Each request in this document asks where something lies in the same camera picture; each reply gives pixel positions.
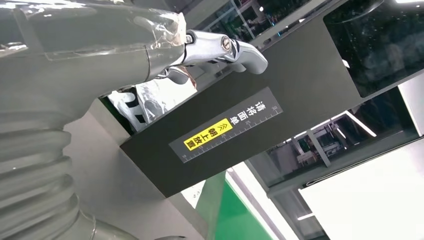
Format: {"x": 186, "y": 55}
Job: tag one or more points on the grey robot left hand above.
{"x": 82, "y": 66}

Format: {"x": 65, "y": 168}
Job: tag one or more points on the black inbound scanner machine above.
{"x": 298, "y": 82}

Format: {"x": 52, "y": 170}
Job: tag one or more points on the green conveyor belt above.
{"x": 238, "y": 218}

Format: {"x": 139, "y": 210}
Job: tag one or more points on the white printed plastic bag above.
{"x": 152, "y": 99}

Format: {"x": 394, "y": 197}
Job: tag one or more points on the black and yellow label strip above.
{"x": 225, "y": 127}

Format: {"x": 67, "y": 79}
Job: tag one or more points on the dark window frame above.
{"x": 364, "y": 155}

